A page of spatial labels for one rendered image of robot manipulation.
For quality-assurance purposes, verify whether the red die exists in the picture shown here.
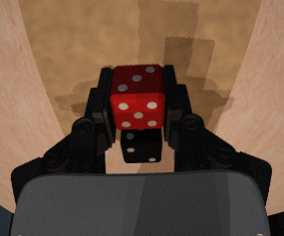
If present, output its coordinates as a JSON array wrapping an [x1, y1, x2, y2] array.
[[110, 65, 165, 129]]

